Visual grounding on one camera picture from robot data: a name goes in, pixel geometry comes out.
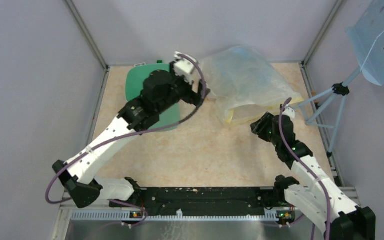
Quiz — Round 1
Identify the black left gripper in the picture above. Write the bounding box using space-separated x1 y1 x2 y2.
157 61 211 114

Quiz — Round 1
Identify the clear plastic bag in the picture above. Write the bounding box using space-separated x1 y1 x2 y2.
199 45 304 127

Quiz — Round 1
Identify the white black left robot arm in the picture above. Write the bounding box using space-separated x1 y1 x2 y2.
50 69 210 209

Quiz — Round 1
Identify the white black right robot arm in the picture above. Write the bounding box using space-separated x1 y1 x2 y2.
250 112 376 240

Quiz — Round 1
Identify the green plastic trash bin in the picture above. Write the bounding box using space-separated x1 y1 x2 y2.
125 63 181 130

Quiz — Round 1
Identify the light blue tripod stand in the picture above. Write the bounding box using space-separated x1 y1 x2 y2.
292 67 362 158

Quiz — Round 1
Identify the perforated light blue panel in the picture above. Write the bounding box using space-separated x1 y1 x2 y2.
346 0 384 86

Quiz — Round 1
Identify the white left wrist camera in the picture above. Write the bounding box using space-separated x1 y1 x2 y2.
173 51 199 85

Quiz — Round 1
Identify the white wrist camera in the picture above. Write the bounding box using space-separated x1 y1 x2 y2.
173 51 199 85
280 106 296 120

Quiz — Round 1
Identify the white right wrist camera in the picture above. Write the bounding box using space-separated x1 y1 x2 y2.
280 106 296 120

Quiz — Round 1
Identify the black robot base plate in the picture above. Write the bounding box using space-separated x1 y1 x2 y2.
127 187 292 217

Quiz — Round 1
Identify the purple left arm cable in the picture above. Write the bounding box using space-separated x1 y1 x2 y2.
45 52 209 229

